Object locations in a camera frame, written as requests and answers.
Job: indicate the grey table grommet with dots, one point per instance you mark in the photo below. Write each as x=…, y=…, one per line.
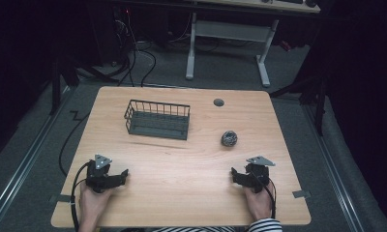
x=218, y=102

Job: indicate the person's left hand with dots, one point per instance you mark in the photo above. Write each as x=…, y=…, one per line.
x=93, y=203

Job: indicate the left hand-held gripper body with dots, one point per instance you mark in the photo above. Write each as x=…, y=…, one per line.
x=98, y=175

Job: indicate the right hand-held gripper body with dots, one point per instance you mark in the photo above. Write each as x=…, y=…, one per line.
x=256, y=175

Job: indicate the person's right hand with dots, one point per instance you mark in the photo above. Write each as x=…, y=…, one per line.
x=258, y=204

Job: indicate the black metal stand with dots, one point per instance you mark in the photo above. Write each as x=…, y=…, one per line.
x=314, y=96
x=57, y=83

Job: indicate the metal floor rail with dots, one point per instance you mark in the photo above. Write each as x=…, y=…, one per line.
x=19, y=174
x=333, y=174

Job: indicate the white-framed desk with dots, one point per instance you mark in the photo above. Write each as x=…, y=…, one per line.
x=230, y=32

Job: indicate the grey tape strip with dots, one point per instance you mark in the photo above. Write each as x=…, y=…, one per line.
x=60, y=198
x=301, y=194

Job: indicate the person's striped shirt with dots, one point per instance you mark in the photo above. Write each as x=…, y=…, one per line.
x=194, y=229

